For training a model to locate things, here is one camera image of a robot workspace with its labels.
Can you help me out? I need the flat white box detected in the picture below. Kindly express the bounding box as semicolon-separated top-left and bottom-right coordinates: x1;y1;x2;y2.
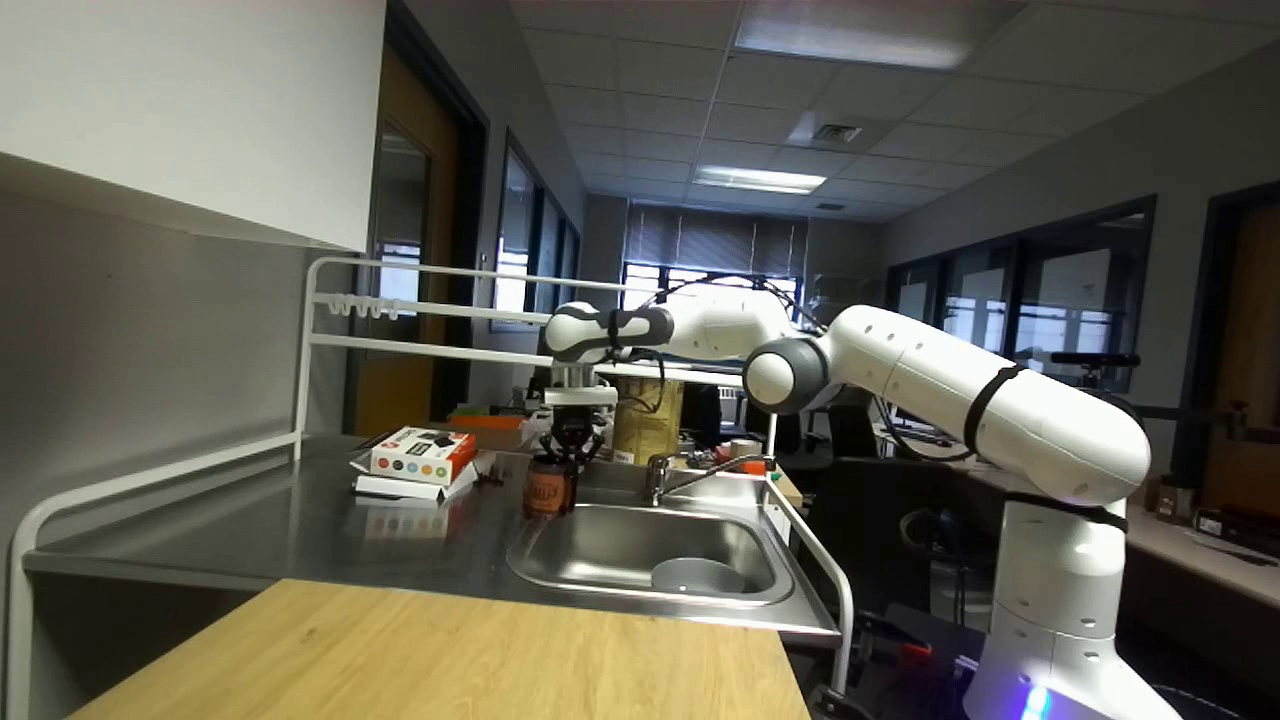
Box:
346;447;498;506

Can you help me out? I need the ceiling air vent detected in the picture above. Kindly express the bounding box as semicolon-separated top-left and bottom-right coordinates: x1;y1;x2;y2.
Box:
782;109;868;152

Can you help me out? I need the colourful printed box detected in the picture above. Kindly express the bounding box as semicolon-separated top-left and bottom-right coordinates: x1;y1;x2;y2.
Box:
369;425;483;488

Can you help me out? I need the white plate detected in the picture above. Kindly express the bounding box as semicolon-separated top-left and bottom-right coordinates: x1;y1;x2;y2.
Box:
649;552;747;600

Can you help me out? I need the chrome faucet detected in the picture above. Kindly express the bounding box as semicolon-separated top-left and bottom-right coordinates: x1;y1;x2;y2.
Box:
649;454;726;511

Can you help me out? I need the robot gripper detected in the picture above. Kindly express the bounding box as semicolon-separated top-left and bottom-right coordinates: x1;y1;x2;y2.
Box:
539;380;622;473

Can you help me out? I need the white tubular metal rack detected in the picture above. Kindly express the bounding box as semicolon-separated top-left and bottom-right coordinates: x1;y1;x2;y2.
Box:
5;251;855;720

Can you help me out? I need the wooden door with window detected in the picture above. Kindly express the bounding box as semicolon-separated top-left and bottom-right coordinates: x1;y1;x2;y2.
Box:
346;12;487;441

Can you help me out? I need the brown mug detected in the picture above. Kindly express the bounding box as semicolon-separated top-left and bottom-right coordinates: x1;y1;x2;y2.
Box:
519;459;579;524

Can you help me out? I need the white wall cabinet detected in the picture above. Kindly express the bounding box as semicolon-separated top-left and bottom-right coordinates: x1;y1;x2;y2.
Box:
0;0;391;254

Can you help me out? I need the stainless steel sink counter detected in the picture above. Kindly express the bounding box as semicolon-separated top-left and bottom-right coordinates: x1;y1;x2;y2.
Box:
23;433;845;644

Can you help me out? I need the small ceiling light panel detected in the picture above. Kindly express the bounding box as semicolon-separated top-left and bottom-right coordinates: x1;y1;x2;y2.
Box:
690;161;833;201

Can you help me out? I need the large ceiling light panel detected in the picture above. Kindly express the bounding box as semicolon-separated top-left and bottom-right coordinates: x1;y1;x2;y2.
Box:
733;0;979;74

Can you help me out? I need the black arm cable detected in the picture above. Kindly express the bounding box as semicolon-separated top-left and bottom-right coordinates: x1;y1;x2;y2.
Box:
872;394;1016;468

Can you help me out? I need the small orange box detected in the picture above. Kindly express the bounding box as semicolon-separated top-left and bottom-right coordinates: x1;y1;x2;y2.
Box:
449;409;533;452

